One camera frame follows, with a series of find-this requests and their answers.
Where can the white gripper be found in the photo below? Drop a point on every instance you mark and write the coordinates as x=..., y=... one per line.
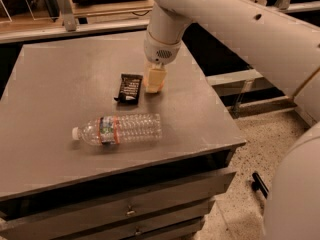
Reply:
x=160, y=51

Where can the grey drawer cabinet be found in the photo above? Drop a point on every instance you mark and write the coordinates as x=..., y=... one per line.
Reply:
x=76, y=164

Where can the black snack wrapper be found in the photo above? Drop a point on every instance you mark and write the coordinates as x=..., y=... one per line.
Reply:
x=129, y=90

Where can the black floor bar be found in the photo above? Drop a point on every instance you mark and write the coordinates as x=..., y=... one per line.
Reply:
x=259, y=185

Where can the low metal floor rack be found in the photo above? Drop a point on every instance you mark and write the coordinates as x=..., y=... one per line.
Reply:
x=243, y=91

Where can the wooden shelf with metal frame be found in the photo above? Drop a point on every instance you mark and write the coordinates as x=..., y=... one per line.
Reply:
x=24, y=28

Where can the orange fruit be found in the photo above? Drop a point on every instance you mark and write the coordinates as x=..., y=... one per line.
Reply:
x=161, y=85

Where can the clear plastic water bottle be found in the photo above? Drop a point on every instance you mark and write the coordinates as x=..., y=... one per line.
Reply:
x=114, y=130

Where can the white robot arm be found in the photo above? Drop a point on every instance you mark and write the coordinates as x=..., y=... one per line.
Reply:
x=286, y=51

